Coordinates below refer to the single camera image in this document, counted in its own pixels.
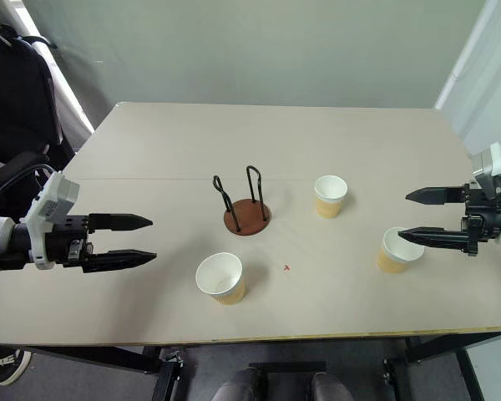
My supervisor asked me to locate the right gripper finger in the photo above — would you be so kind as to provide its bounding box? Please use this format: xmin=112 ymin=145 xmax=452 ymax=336
xmin=397 ymin=226 xmax=465 ymax=251
xmin=405 ymin=185 xmax=466 ymax=206

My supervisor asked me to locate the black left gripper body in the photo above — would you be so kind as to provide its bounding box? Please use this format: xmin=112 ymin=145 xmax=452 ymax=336
xmin=44 ymin=214 xmax=95 ymax=269

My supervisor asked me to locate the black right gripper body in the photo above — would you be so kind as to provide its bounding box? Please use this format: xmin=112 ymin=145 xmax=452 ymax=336
xmin=460 ymin=183 xmax=501 ymax=256

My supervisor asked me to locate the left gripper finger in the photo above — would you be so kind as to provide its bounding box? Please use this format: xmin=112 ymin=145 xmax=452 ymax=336
xmin=87 ymin=212 xmax=154 ymax=233
xmin=83 ymin=249 xmax=158 ymax=274

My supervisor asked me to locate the tan paper cup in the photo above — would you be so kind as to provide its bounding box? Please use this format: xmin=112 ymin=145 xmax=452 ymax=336
xmin=195 ymin=251 xmax=247 ymax=307
xmin=376 ymin=226 xmax=426 ymax=275
xmin=313 ymin=175 xmax=349 ymax=220

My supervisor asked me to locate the black and white sneaker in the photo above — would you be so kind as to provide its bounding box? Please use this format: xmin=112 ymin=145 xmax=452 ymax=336
xmin=0 ymin=348 xmax=33 ymax=387

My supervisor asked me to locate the black office chair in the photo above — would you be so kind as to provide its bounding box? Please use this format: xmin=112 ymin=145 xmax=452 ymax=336
xmin=0 ymin=0 xmax=95 ymax=218

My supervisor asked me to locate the dark grey rounded shape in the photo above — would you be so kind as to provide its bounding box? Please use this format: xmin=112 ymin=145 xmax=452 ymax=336
xmin=210 ymin=368 xmax=261 ymax=401
xmin=310 ymin=371 xmax=355 ymax=401

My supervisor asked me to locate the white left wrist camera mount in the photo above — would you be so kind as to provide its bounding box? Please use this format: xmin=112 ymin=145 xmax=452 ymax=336
xmin=19 ymin=170 xmax=81 ymax=271

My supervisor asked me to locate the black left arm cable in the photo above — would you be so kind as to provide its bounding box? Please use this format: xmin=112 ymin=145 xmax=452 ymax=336
xmin=0 ymin=164 xmax=64 ymax=201

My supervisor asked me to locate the black metal table frame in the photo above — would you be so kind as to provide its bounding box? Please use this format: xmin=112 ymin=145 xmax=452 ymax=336
xmin=0 ymin=328 xmax=501 ymax=401

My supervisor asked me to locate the brown cup holder stand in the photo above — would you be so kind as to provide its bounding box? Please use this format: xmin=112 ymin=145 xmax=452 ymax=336
xmin=211 ymin=165 xmax=273 ymax=238

